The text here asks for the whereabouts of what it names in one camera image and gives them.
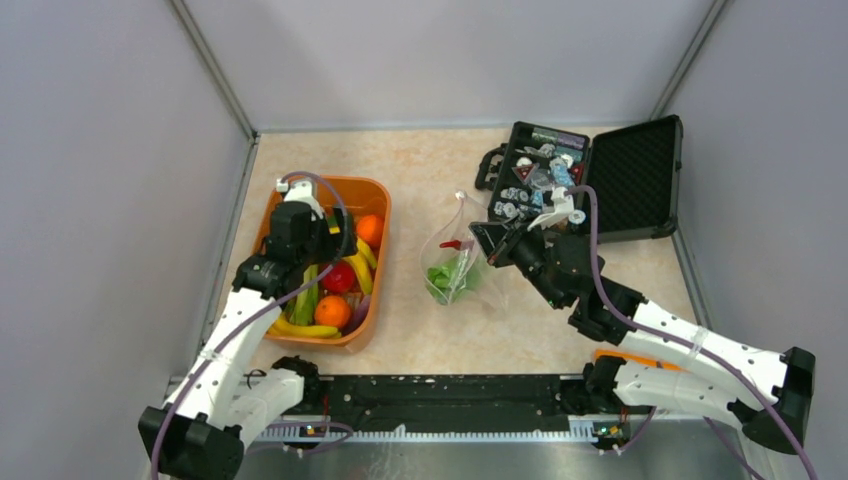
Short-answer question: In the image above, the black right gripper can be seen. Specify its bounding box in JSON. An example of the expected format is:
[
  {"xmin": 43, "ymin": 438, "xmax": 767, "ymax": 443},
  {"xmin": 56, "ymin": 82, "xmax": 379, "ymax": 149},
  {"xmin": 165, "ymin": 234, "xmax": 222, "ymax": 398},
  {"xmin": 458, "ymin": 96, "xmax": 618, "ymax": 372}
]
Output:
[{"xmin": 470, "ymin": 210, "xmax": 567, "ymax": 310}]

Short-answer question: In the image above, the orange fruit toy back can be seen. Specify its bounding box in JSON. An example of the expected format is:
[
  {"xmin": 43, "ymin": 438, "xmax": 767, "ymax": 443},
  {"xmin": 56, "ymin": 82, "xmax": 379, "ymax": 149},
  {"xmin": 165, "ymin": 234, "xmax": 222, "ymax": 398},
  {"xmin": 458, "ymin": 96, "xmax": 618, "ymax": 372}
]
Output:
[{"xmin": 355, "ymin": 214, "xmax": 385, "ymax": 249}]

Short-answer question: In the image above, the orange fruit toy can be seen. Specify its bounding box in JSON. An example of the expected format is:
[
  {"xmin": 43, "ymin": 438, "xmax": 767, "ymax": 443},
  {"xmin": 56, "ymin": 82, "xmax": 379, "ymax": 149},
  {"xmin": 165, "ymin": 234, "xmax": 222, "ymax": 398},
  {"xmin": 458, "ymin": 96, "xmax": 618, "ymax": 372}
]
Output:
[
  {"xmin": 355, "ymin": 214, "xmax": 385, "ymax": 249},
  {"xmin": 313, "ymin": 295, "xmax": 353, "ymax": 330}
]

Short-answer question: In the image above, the red apple toy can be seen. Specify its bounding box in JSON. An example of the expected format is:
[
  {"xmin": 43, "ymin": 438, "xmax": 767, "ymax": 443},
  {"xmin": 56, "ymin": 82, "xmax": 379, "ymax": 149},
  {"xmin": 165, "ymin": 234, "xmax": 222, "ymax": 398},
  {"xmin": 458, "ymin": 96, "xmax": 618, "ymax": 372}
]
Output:
[{"xmin": 320, "ymin": 262, "xmax": 357, "ymax": 295}]

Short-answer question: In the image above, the clear zip top bag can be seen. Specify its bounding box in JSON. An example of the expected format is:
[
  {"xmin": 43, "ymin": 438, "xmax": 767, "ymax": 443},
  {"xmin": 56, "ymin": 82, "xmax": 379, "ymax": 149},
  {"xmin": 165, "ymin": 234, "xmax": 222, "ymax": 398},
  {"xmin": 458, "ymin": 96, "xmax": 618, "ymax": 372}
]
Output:
[{"xmin": 419, "ymin": 190, "xmax": 507, "ymax": 311}]

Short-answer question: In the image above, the green napa cabbage toy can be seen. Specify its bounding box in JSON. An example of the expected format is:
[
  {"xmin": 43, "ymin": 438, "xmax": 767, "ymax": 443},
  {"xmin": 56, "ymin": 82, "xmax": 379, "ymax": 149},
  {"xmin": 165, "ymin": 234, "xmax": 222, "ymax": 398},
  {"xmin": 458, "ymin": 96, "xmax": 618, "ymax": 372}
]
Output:
[{"xmin": 425, "ymin": 256, "xmax": 488, "ymax": 305}]

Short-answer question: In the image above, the red chili pepper toy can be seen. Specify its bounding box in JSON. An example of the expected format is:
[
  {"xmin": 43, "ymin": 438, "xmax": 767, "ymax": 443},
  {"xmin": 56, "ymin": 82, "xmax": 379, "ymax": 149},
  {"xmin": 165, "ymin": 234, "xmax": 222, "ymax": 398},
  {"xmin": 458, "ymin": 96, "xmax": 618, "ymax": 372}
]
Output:
[{"xmin": 438, "ymin": 239, "xmax": 475, "ymax": 251}]

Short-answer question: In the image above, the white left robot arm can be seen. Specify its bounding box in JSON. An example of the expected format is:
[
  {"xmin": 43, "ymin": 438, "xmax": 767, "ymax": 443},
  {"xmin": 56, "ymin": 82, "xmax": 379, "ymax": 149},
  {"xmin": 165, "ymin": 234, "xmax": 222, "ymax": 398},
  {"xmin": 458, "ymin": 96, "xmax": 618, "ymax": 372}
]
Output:
[{"xmin": 138, "ymin": 198, "xmax": 356, "ymax": 479}]

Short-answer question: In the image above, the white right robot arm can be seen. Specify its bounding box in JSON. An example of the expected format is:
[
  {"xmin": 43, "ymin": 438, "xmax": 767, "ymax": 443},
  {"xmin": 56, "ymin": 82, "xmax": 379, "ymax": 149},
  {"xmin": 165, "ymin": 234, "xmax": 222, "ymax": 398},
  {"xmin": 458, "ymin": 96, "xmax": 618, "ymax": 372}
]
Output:
[{"xmin": 469, "ymin": 222, "xmax": 816, "ymax": 455}]

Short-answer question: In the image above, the yellow banana bunch toy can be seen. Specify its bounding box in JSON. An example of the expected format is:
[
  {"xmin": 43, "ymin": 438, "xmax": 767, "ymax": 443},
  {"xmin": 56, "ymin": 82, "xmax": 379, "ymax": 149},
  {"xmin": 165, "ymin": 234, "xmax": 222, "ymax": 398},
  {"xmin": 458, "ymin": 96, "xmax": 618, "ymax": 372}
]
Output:
[{"xmin": 343, "ymin": 238, "xmax": 377, "ymax": 295}]

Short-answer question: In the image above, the orange plastic bin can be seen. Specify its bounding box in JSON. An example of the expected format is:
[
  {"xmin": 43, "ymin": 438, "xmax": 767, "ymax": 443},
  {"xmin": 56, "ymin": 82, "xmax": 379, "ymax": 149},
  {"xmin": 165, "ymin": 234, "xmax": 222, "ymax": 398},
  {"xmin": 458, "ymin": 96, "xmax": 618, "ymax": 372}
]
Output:
[{"xmin": 264, "ymin": 176, "xmax": 392, "ymax": 354}]

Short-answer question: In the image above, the orange fruit toy front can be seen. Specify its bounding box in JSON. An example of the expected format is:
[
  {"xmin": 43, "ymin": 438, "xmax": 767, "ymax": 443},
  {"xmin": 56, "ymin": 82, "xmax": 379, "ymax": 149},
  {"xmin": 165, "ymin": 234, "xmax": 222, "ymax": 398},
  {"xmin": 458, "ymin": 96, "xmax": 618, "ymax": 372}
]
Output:
[{"xmin": 313, "ymin": 295, "xmax": 353, "ymax": 330}]

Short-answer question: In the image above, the yellow banana toy front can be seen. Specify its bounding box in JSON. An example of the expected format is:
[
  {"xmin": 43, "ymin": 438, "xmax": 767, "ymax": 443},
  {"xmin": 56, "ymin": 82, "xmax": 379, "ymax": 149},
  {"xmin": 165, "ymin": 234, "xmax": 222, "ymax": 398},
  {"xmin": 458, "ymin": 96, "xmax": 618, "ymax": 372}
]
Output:
[{"xmin": 267, "ymin": 314, "xmax": 341, "ymax": 339}]

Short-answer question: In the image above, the black poker chip case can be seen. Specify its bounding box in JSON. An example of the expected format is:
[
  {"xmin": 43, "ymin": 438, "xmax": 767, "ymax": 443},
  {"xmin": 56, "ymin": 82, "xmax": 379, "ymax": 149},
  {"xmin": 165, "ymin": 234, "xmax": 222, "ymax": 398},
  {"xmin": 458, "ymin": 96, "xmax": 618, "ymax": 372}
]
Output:
[{"xmin": 474, "ymin": 115, "xmax": 684, "ymax": 243}]

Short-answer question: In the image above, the orange carrot toy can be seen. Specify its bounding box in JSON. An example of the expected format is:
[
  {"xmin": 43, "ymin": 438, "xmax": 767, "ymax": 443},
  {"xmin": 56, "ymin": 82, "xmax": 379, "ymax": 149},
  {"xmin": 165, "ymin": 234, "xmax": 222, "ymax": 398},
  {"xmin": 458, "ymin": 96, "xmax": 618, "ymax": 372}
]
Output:
[{"xmin": 592, "ymin": 349, "xmax": 681, "ymax": 371}]

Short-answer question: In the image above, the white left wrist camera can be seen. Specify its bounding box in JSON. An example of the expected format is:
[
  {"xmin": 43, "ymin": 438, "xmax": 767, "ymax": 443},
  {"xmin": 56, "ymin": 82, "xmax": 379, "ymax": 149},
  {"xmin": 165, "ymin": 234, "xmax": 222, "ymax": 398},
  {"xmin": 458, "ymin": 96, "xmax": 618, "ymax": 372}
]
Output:
[{"xmin": 276, "ymin": 178, "xmax": 325, "ymax": 219}]

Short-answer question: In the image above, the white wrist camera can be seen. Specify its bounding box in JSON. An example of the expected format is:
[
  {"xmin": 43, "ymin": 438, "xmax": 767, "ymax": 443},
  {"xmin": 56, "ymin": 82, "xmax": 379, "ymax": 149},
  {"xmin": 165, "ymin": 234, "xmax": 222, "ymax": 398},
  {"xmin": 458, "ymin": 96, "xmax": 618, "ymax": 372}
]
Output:
[
  {"xmin": 526, "ymin": 186, "xmax": 587, "ymax": 231},
  {"xmin": 276, "ymin": 178, "xmax": 325, "ymax": 219}
]

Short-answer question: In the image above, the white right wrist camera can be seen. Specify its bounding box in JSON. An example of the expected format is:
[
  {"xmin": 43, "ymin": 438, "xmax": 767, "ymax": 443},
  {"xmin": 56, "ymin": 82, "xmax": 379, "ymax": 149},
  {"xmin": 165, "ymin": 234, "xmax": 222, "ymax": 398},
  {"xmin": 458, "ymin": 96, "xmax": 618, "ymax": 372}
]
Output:
[{"xmin": 526, "ymin": 186, "xmax": 587, "ymax": 231}]

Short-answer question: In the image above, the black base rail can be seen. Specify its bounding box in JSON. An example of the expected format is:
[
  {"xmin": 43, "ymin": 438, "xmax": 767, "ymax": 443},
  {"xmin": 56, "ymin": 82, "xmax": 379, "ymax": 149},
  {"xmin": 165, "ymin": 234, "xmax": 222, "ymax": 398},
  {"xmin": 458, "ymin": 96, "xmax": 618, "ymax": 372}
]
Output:
[{"xmin": 290, "ymin": 374, "xmax": 602, "ymax": 433}]

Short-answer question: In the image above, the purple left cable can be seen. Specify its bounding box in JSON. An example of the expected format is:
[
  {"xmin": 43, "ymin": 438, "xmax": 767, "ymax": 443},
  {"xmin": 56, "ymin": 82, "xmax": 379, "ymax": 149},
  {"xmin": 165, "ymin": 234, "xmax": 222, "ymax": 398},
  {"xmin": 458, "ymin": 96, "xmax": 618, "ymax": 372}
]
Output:
[{"xmin": 149, "ymin": 171, "xmax": 356, "ymax": 480}]

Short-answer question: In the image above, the purple cable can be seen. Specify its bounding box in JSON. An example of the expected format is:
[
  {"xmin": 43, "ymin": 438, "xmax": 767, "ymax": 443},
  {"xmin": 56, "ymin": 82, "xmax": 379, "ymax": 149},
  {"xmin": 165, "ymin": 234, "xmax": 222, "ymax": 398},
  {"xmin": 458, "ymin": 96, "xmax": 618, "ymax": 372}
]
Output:
[
  {"xmin": 568, "ymin": 184, "xmax": 819, "ymax": 480},
  {"xmin": 149, "ymin": 171, "xmax": 356, "ymax": 480}
]

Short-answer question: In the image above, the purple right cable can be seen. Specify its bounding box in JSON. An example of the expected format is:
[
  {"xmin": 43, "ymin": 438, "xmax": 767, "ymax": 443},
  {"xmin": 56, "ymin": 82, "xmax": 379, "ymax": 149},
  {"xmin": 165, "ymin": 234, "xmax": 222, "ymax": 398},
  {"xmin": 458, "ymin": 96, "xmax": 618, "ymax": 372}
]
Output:
[{"xmin": 568, "ymin": 184, "xmax": 819, "ymax": 480}]

